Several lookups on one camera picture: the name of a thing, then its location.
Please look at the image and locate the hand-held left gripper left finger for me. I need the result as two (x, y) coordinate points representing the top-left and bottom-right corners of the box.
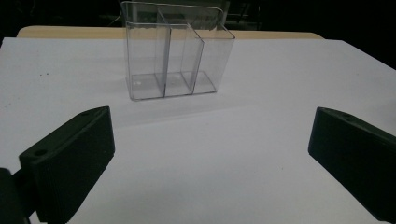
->
(18, 105), (116, 224)

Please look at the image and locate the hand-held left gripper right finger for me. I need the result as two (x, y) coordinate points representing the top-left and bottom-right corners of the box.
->
(307, 106), (396, 224)

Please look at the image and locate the clear plastic divided organizer box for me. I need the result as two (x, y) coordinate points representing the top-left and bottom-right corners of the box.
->
(120, 0), (236, 102)

